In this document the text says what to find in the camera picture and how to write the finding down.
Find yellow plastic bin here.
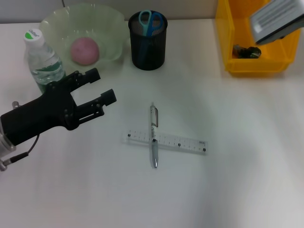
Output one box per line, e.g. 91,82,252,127
215,0,302,77

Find white silver pen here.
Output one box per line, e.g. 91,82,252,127
149,102,160,170

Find clear green-label water bottle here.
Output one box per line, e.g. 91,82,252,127
23,28,67,95

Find translucent green fruit plate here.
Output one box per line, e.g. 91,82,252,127
38,3,127,76

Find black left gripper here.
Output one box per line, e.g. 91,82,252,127
0,67,117,146

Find clear plastic ruler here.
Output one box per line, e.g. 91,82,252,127
122,128,209,156

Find green plastic wrapper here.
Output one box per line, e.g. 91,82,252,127
232,43,262,59

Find blue scissors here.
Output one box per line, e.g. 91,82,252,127
138,10,163,69

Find pink peach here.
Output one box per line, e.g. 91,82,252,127
69,36,100,67

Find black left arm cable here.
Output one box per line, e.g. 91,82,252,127
0,133,40,172

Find black mesh pen holder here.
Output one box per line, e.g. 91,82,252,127
128,10,168,71

